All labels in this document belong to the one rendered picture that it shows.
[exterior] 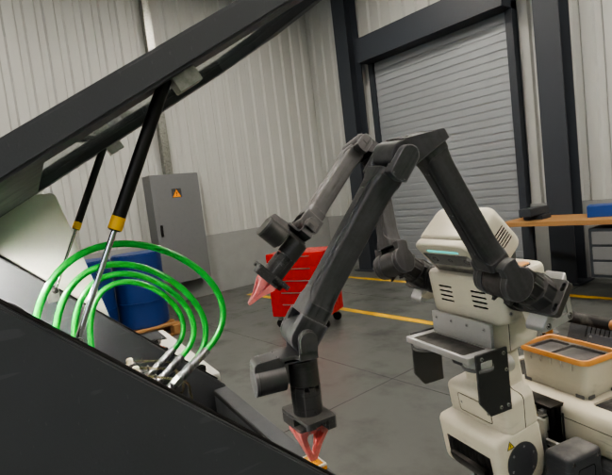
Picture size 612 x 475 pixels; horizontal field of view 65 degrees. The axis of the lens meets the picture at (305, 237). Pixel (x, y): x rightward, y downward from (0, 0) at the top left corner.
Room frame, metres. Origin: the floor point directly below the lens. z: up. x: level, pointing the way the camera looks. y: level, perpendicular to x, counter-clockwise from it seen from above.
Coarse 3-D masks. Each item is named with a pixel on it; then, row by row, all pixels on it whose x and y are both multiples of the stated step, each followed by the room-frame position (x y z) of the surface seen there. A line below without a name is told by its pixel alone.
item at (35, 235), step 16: (16, 208) 1.17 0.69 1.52; (32, 208) 1.19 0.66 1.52; (48, 208) 1.21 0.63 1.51; (0, 224) 1.16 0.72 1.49; (16, 224) 1.17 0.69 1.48; (32, 224) 1.19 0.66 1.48; (48, 224) 1.21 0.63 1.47; (64, 224) 1.22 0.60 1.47; (0, 240) 1.15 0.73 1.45; (16, 240) 1.17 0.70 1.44; (32, 240) 1.19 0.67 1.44; (48, 240) 1.20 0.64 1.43; (64, 240) 1.22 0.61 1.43; (16, 256) 1.17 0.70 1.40; (32, 256) 1.18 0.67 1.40; (48, 256) 1.20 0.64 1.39; (64, 256) 1.22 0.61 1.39; (32, 272) 1.18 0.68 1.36; (48, 272) 1.20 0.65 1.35; (64, 272) 1.21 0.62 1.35; (64, 288) 1.21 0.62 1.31; (80, 288) 1.23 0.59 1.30
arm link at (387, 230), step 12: (348, 144) 1.52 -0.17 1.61; (372, 144) 1.52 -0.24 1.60; (384, 216) 1.45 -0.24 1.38; (384, 228) 1.44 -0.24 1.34; (396, 228) 1.46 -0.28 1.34; (384, 240) 1.43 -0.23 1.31; (396, 240) 1.40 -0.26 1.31; (384, 252) 1.45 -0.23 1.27; (396, 252) 1.38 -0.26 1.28; (408, 252) 1.41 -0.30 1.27; (396, 264) 1.37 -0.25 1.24; (408, 264) 1.39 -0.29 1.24; (384, 276) 1.42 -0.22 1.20
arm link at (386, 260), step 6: (390, 252) 1.41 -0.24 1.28; (384, 258) 1.41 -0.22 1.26; (390, 258) 1.38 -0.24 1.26; (384, 264) 1.40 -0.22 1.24; (390, 264) 1.38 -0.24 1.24; (384, 270) 1.41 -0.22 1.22; (390, 270) 1.39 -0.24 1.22; (396, 270) 1.38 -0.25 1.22; (390, 276) 1.41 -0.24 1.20; (402, 276) 1.38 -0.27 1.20
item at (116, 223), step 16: (160, 96) 0.68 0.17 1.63; (160, 112) 0.68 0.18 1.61; (144, 128) 0.67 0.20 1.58; (144, 144) 0.66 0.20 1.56; (144, 160) 0.67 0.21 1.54; (128, 176) 0.66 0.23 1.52; (128, 192) 0.65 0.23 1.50; (128, 208) 0.66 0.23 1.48; (112, 224) 0.64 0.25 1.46; (112, 240) 0.65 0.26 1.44; (96, 272) 0.64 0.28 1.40; (96, 288) 0.64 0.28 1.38; (80, 320) 0.63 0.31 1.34; (80, 336) 0.62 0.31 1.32
